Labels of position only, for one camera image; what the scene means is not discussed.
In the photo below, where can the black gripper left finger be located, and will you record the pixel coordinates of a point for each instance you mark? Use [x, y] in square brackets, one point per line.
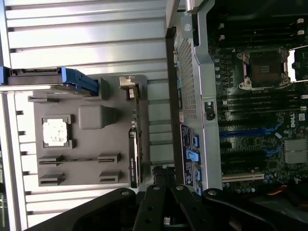
[149, 211]

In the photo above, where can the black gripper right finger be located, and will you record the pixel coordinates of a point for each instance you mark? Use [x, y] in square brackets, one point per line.
[192, 211]

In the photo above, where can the blue slot tab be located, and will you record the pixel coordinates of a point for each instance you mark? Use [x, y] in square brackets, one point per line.
[198, 172]
[198, 188]
[196, 140]

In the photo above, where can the blue card retention latch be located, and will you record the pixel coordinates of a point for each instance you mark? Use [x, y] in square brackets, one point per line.
[192, 154]

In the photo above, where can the white expansion slot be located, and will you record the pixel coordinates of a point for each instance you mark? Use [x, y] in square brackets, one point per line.
[243, 177]

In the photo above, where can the grey parts rack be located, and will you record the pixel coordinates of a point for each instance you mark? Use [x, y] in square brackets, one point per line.
[96, 149]

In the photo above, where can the green motherboard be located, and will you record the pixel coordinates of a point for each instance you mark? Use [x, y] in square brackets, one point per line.
[250, 142]

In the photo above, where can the blue expansion slot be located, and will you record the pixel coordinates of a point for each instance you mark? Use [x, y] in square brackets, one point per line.
[245, 133]

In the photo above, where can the silver finned heatsink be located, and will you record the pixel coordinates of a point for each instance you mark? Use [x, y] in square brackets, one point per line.
[296, 151]

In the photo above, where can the silver CPU chip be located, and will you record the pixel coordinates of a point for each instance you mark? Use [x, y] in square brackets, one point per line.
[55, 132]

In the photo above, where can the open black PC case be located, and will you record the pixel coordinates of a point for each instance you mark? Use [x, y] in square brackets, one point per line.
[207, 72]

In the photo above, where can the hard disk with blue caddy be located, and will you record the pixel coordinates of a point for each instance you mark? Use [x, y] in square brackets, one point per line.
[79, 79]

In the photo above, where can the CPU socket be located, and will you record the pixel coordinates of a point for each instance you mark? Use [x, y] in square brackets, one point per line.
[264, 68]

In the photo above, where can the open metal socket cover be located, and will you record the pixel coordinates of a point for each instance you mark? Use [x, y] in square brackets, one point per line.
[291, 72]

